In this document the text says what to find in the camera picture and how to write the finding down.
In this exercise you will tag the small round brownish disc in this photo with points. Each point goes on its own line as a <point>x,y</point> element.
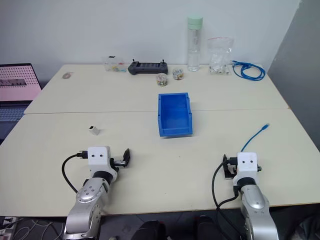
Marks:
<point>67,75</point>

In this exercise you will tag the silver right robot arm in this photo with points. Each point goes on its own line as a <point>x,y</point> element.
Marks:
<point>257,207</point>

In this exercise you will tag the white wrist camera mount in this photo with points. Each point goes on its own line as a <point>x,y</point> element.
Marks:
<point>98,156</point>
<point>247,163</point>

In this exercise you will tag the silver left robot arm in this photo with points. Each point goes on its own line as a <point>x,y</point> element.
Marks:
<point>87,200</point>

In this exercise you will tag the black handheld remote controller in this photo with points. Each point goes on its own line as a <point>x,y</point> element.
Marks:
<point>147,67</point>

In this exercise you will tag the blue plastic storage bin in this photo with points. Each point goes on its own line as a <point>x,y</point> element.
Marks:
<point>175,115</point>

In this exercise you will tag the dark rounded shape under table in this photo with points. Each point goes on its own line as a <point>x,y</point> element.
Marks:
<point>150,230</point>
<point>208,228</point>

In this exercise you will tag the clear bottle with green cap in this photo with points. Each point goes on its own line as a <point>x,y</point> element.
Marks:
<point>194,45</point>

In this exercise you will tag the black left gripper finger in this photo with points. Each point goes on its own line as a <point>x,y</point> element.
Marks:
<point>127,156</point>

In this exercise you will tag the clear jar of coloured pins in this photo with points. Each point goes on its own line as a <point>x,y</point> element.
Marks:
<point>178,74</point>
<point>162,80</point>

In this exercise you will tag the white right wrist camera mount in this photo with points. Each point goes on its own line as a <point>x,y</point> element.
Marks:
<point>247,163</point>

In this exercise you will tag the small clear bag, coloured bits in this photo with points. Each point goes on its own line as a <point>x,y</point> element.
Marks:
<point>114,65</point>

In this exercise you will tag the open laptop with pink screen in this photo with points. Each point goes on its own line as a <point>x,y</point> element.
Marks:
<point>16,95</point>

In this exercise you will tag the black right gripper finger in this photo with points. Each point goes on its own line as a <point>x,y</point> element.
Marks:
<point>225,160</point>
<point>228,175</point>

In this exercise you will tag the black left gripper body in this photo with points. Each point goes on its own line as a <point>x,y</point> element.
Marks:
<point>118,163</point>

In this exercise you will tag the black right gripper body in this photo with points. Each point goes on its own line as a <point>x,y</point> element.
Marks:
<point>232,165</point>

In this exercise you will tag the small grey connector block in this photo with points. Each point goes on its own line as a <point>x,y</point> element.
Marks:
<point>93,130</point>

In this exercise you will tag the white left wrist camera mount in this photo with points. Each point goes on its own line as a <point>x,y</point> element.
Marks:
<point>98,156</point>

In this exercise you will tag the clear zip bag of connectors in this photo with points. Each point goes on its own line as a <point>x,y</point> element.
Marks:
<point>220,58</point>

